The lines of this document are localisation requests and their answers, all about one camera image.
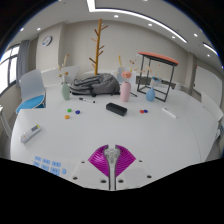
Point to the round wall clock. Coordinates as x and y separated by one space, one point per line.
46 41

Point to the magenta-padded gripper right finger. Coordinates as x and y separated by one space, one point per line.
125 159

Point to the red round magnet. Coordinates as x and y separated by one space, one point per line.
141 111

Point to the black frame stool, orange top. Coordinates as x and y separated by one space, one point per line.
158 57

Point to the white chair with blue seat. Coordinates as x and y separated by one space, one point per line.
31 85

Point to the grey curtain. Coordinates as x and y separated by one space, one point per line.
23 63

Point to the round ceiling spotlights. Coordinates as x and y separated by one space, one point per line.
116 16

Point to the long ceiling light strip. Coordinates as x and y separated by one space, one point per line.
90 5

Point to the white flat bar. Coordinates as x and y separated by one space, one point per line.
169 112

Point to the blue round magnet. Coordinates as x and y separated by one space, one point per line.
145 111

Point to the blue vase with stems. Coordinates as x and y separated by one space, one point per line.
150 95

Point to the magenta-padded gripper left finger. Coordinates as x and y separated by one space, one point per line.
99 159

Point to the green round magnet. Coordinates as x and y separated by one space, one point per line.
69 110

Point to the orange round magnet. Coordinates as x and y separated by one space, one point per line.
67 117

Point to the white wall board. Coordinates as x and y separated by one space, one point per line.
208 85

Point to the pink vase with flowers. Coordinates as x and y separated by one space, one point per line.
125 92

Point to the black marker pen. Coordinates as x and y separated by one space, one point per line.
86 100

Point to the window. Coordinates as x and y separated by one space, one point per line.
8 70

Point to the black rectangular box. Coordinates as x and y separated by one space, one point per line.
116 109

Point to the small clear white charger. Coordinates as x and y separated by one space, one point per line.
111 156

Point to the white remote control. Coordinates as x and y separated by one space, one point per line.
30 133

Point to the purple-blue round magnet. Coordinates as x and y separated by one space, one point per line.
77 112

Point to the grey backpack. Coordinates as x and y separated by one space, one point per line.
96 85

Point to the green vase with dried flowers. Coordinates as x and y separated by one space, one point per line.
65 92

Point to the wooden coat rack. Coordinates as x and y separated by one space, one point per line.
97 46

